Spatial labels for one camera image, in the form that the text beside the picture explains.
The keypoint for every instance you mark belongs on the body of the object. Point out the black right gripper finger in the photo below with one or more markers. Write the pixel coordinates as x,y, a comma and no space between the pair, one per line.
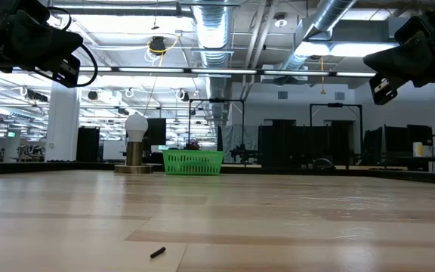
410,68
410,47

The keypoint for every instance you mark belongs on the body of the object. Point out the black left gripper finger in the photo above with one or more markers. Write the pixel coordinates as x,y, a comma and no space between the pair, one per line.
36,34
32,56

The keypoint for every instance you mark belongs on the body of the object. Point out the white building pillar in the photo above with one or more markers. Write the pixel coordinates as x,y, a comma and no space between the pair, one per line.
62,121

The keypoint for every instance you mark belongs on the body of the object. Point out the row of dark monitors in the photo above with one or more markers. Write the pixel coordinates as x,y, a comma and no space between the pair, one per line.
398,140

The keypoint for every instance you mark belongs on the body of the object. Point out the white roll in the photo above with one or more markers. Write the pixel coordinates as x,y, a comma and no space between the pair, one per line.
418,149

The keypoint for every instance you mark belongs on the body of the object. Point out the yellow hanging pendant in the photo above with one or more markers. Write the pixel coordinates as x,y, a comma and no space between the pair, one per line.
322,90

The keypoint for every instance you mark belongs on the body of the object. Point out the black cabinet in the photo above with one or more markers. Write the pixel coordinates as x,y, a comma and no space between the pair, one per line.
87,145

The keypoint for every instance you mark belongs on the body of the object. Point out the white bulb on brass stand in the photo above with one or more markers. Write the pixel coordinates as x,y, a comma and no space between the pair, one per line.
136,126

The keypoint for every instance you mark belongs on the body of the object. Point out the black dome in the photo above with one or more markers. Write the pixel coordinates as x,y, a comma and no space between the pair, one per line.
323,163

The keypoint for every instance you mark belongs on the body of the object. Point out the round ceiling sensor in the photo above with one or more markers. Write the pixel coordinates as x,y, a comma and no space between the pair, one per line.
280,22

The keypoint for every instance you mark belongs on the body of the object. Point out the black partition panels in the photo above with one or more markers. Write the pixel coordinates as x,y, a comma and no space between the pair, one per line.
297,143

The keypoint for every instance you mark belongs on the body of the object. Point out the black background screen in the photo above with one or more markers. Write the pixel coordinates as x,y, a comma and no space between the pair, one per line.
158,132

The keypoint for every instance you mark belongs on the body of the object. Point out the red background object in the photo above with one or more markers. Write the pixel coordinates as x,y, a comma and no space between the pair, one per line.
193,146

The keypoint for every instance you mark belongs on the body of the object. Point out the grey cover sheet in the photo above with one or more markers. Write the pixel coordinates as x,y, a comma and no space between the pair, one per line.
240,140

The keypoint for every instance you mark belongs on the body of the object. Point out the green plastic basket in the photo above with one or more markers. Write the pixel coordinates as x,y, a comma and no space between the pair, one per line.
193,162

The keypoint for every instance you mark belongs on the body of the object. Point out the small black rod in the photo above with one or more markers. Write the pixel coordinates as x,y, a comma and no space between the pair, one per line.
158,252

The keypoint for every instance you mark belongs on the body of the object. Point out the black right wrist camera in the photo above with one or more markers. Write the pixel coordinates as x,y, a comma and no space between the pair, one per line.
415,26

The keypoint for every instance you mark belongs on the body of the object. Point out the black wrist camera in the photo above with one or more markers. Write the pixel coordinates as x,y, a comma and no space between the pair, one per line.
28,9
415,26

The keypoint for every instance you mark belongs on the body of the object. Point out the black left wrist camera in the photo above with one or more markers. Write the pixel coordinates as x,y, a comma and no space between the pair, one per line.
28,9

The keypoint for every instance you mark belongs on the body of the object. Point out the black ceiling light rail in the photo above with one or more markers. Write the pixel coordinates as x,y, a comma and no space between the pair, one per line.
115,68

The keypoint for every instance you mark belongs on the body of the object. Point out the black rig frame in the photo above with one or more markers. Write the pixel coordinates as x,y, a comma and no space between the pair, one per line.
217,100
334,104

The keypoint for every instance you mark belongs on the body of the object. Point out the large silver ventilation duct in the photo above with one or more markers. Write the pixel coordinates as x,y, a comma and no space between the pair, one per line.
331,13

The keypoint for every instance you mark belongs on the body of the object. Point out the black aluminium table frame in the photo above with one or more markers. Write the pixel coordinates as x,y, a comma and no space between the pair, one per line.
51,167

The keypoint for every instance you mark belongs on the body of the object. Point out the black hanging ceiling camera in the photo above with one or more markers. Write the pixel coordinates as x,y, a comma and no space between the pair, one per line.
158,45

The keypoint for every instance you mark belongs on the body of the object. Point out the ribbed silver ventilation duct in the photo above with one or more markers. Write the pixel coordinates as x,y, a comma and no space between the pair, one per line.
211,22

